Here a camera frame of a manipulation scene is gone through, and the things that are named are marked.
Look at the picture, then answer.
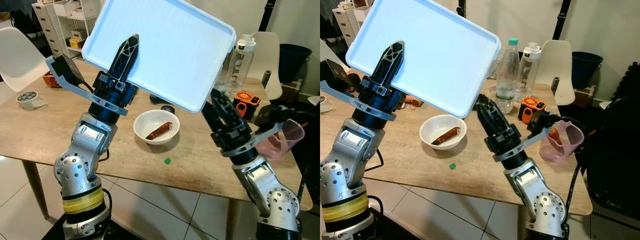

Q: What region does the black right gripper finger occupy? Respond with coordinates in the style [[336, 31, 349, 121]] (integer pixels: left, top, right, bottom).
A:
[[476, 94, 510, 137], [201, 109, 223, 138], [474, 111, 496, 142], [210, 89, 242, 132]]

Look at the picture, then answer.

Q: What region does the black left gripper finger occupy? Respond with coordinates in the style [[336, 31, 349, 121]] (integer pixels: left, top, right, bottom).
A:
[[372, 41, 406, 91], [107, 34, 141, 86]]

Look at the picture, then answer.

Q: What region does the white plastic tray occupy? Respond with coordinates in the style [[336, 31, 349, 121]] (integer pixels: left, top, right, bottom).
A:
[[81, 0, 237, 114], [345, 0, 502, 119]]

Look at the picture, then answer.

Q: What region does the orange black tool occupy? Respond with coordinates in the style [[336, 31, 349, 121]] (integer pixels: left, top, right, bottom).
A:
[[232, 91, 261, 121], [517, 96, 546, 125]]

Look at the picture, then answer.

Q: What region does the clear water bottle green cap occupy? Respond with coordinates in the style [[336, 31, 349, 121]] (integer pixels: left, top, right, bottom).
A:
[[216, 50, 235, 93], [495, 38, 521, 115]]

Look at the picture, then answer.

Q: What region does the reddish brown sausage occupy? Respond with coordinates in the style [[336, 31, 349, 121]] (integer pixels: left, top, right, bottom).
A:
[[431, 127, 460, 146], [145, 122, 173, 140]]

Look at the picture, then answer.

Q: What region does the white bowl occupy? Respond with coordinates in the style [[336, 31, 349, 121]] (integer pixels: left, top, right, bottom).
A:
[[133, 109, 181, 146], [419, 114, 467, 151]]

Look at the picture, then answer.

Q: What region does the clear sport bottle white lid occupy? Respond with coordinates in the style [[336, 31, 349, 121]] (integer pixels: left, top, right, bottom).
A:
[[519, 42, 543, 101], [227, 34, 257, 96]]

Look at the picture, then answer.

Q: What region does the pink transparent measuring cup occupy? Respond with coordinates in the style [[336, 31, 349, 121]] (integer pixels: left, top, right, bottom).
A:
[[539, 120, 585, 165], [257, 118, 306, 161]]

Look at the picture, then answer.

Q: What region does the white drawer shelf unit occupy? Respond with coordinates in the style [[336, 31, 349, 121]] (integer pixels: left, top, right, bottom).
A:
[[331, 0, 373, 43], [31, 0, 106, 58]]

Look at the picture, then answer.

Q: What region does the small orange device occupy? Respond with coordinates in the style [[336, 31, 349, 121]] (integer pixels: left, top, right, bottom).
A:
[[42, 72, 63, 89]]

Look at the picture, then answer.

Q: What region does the light wooden table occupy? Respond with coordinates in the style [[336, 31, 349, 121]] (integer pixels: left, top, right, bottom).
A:
[[320, 70, 593, 240], [0, 60, 315, 240]]

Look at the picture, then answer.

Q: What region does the white plastic chair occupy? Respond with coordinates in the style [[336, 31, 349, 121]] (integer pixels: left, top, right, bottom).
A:
[[249, 31, 283, 101], [537, 40, 576, 107], [0, 26, 51, 93], [320, 40, 337, 66]]

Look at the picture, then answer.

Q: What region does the black office chair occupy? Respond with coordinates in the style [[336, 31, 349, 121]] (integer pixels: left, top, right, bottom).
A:
[[580, 95, 640, 221], [287, 102, 321, 221]]

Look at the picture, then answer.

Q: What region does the black bucket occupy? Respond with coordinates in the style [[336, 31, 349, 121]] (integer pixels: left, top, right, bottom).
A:
[[571, 51, 604, 91], [278, 43, 313, 83]]

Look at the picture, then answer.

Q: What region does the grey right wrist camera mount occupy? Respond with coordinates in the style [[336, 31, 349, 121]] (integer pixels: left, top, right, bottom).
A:
[[492, 111, 563, 163], [220, 105, 291, 160]]

